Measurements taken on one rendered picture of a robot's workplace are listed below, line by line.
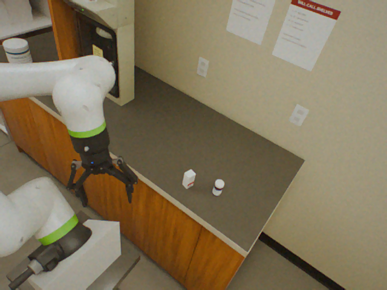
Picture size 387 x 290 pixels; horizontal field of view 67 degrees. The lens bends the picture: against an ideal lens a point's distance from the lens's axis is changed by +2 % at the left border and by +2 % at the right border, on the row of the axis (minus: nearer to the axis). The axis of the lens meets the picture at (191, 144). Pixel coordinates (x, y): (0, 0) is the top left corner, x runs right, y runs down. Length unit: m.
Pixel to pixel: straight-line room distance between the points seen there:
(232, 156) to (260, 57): 0.54
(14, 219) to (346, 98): 1.38
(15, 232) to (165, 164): 0.80
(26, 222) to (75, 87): 0.39
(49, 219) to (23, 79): 0.41
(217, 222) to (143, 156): 0.50
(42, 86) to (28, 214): 0.34
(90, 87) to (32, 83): 0.22
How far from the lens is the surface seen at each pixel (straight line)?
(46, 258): 1.01
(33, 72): 0.88
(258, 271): 2.34
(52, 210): 0.98
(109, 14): 1.48
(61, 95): 0.70
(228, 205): 1.36
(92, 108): 0.70
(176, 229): 1.58
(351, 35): 1.45
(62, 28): 1.83
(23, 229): 0.88
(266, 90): 1.65
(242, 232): 1.31
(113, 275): 1.17
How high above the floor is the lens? 2.03
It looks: 44 degrees down
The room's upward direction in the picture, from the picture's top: 12 degrees clockwise
